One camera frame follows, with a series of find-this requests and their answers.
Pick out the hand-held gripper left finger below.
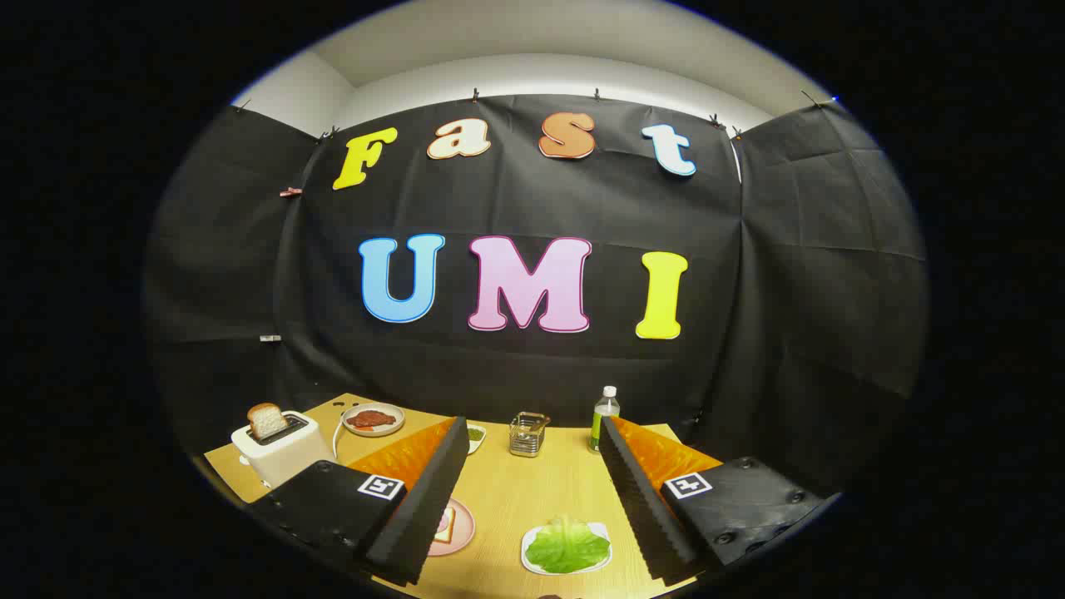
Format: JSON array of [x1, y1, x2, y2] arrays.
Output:
[[246, 416, 472, 587]]

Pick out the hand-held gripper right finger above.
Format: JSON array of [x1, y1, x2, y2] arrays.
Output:
[[597, 416, 833, 587]]

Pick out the green lettuce leaf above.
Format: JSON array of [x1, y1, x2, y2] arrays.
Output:
[[526, 514, 612, 574]]

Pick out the plain bread slice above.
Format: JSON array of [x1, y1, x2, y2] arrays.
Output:
[[247, 403, 289, 441]]

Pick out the pink round plate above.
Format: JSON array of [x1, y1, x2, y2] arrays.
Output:
[[427, 498, 476, 557]]

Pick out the white square plate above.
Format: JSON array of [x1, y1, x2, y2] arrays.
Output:
[[521, 522, 613, 577]]

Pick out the green label drink bottle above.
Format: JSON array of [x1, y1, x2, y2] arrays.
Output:
[[589, 385, 622, 453]]

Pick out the beige round plate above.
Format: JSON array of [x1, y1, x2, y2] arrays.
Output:
[[342, 403, 406, 438]]

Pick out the white toaster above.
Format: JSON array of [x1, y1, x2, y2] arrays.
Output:
[[230, 410, 336, 490]]

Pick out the black backdrop cloth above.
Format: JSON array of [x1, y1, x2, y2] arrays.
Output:
[[141, 93, 929, 500]]

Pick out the metal wire utensil holder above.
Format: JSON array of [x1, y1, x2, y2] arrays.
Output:
[[509, 412, 551, 458]]

